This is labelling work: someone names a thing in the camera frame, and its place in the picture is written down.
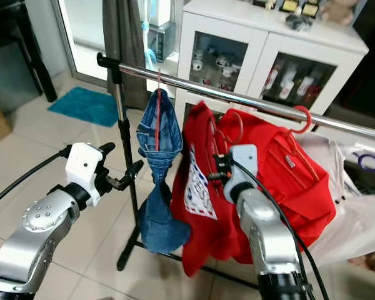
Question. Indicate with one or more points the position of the red shirt with white print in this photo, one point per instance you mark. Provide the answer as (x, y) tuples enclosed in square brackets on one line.
[(203, 244)]

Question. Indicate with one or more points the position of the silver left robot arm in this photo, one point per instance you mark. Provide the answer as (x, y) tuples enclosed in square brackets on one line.
[(50, 215)]

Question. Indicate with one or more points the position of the purple clothes hanger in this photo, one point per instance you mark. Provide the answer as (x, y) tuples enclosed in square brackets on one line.
[(369, 161)]

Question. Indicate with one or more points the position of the blue denim shorts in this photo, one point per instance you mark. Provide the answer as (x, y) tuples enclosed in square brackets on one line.
[(159, 219)]

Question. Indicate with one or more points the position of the teal floor mat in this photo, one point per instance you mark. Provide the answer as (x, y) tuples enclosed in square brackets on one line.
[(84, 106)]

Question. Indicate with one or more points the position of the plain red polo shirt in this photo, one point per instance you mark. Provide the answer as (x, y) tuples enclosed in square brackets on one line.
[(294, 181)]

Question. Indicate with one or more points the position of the silver black clothes rack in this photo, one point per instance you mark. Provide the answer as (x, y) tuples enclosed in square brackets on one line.
[(212, 89)]

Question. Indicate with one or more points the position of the grey curtain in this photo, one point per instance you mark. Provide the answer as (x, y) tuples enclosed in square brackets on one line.
[(122, 31)]

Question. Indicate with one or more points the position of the white framed glass door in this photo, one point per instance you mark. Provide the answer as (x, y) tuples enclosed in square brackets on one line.
[(84, 31)]

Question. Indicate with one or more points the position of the grey white appliance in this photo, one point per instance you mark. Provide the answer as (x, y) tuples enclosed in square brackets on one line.
[(159, 40)]

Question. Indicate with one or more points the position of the dark grey panel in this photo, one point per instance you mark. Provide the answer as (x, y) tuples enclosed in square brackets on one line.
[(12, 75)]

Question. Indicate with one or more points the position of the black desk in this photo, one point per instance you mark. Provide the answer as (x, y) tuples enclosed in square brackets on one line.
[(35, 47)]

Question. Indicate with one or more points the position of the white glass door cabinet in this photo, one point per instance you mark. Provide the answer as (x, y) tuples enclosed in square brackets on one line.
[(219, 25)]

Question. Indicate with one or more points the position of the white polo shirt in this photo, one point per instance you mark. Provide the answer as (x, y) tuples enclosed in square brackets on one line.
[(356, 219)]

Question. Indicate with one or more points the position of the dark grey ornament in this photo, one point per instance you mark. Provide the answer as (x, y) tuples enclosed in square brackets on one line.
[(300, 22)]

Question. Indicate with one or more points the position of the beige plush toy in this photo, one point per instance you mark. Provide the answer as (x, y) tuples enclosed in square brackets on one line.
[(340, 11)]

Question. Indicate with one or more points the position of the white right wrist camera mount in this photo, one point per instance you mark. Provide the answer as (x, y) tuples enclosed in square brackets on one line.
[(244, 172)]

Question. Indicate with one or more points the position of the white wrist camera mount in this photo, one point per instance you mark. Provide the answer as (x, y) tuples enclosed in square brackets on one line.
[(84, 169), (244, 172)]

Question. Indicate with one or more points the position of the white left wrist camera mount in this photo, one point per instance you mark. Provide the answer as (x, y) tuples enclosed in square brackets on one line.
[(84, 169)]

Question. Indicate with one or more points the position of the small gold black frame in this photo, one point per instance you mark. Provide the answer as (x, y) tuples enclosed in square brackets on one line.
[(290, 5), (312, 9)]

